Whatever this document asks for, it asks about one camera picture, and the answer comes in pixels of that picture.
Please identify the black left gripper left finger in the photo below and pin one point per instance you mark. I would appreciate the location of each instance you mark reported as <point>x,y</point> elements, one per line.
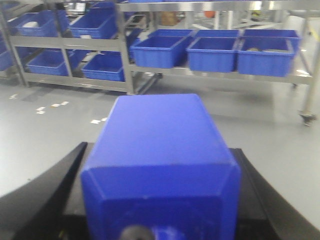
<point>33,210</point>

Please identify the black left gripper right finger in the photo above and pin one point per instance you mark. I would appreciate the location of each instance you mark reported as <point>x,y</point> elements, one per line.
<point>263,213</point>

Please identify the blue plastic bottle part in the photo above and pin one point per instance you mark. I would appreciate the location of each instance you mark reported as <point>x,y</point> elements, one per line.
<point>161,163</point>

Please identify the blue bin lower left rack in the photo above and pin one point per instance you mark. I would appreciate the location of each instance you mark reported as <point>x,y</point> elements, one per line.
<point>52,62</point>

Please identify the blue bin rack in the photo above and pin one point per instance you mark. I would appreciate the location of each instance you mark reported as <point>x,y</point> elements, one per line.
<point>98,23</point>
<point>37,24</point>
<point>52,62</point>
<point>105,66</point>

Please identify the blue bin lower middle rack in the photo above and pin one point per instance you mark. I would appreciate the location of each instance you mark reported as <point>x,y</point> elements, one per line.
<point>105,66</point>

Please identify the right steel flow rack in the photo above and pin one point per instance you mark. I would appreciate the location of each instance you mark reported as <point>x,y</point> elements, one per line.
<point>311,78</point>

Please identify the steel flow rack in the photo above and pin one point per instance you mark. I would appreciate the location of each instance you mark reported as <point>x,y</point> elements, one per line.
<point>23,49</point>
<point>311,78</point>

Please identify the left steel flow rack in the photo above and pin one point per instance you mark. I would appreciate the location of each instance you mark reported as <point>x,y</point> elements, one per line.
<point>23,49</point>

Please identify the blue bin front right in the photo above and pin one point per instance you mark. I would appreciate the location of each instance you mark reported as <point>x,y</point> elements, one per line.
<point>265,56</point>

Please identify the blue bin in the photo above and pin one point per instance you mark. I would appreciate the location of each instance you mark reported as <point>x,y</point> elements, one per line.
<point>217,33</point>
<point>163,52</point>
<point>265,56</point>
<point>213,54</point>
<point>289,34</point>
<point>172,33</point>

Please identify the blue bin front middle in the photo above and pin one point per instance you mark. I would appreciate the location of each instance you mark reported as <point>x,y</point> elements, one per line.
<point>213,54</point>

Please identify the blue bin rear right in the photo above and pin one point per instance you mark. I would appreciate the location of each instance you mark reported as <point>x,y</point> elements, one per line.
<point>289,34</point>

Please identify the blue bin upper left rack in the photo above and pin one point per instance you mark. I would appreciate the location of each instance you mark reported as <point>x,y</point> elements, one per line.
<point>37,24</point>

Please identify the blue bin front left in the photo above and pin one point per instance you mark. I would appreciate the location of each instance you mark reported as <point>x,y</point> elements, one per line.
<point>163,52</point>

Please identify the blue bin rear middle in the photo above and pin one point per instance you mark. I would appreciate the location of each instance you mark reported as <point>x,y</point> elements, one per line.
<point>217,33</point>

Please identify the blue bin upper middle rack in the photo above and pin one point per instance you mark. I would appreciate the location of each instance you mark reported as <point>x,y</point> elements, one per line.
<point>98,23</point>

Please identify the blue bin rear left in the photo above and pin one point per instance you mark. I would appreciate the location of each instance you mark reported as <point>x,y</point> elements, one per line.
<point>172,33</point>

